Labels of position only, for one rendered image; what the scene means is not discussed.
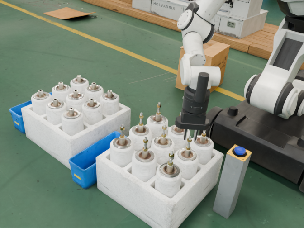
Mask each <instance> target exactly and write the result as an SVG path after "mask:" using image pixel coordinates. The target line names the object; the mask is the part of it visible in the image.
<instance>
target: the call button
mask: <svg viewBox="0 0 304 228"><path fill-rule="evenodd" d="M234 151H235V153H236V154H238V155H243V154H245V152H246V150H245V148H243V147H240V146H237V147H235V149H234Z"/></svg>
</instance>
